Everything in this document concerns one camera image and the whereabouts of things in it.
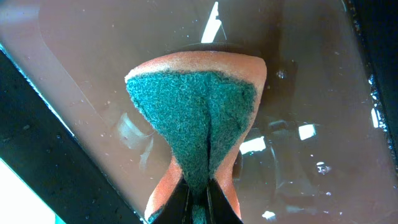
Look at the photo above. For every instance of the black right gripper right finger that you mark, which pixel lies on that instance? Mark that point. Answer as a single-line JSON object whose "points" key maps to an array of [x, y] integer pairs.
{"points": [[217, 208]]}

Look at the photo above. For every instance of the orange green sponge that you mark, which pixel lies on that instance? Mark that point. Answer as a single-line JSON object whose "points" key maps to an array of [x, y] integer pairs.
{"points": [[203, 103]]}

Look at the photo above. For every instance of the black tray with water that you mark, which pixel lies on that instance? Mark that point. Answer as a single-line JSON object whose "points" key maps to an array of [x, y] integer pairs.
{"points": [[323, 148]]}

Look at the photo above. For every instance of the teal plastic tray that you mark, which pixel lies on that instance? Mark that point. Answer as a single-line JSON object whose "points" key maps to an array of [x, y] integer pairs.
{"points": [[22, 199]]}

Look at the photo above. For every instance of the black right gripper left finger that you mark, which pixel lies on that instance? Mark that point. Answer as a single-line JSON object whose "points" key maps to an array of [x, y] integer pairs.
{"points": [[178, 209]]}

